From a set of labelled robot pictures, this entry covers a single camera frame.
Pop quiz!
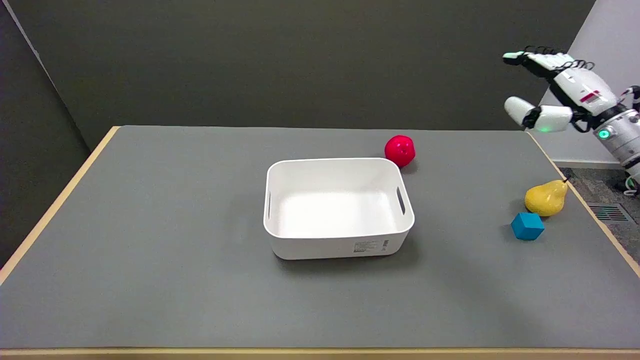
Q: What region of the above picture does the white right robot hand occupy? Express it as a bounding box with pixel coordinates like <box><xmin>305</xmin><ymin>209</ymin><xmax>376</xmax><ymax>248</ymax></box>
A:
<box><xmin>502</xmin><ymin>46</ymin><xmax>623</xmax><ymax>134</ymax></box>

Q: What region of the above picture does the red apple toy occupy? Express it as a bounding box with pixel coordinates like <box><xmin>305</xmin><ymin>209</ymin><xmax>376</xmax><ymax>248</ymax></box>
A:
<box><xmin>384</xmin><ymin>135</ymin><xmax>416</xmax><ymax>168</ymax></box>

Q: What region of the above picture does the yellow pear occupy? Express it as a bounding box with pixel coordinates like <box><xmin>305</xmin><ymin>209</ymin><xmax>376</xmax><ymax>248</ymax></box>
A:
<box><xmin>524</xmin><ymin>179</ymin><xmax>570</xmax><ymax>217</ymax></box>

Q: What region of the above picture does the floor vent grille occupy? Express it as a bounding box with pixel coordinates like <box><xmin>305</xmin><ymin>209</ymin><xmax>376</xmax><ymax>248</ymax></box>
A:
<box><xmin>588</xmin><ymin>202</ymin><xmax>631</xmax><ymax>223</ymax></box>

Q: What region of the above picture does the blue cube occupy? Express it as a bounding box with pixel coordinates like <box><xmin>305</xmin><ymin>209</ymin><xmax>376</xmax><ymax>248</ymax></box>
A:
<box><xmin>511</xmin><ymin>212</ymin><xmax>545</xmax><ymax>241</ymax></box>

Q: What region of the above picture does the white plastic storage bin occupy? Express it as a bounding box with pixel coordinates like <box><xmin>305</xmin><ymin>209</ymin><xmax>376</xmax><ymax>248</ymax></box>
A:
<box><xmin>263</xmin><ymin>158</ymin><xmax>415</xmax><ymax>261</ymax></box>

